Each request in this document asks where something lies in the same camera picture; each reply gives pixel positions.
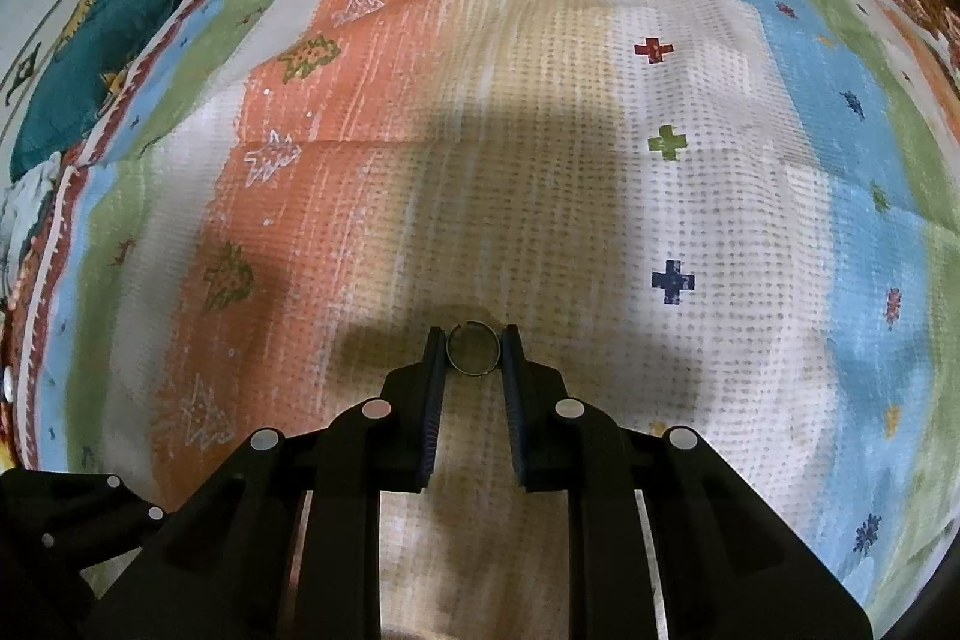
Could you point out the striped colourful cloth mat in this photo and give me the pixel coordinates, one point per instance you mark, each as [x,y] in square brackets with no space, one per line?
[487,160]

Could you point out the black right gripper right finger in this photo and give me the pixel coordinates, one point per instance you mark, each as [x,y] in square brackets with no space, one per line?
[665,539]

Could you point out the teal blanket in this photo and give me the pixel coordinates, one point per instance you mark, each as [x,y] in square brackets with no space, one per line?
[99,40]

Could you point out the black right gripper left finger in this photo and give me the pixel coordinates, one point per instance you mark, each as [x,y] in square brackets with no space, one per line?
[283,539]

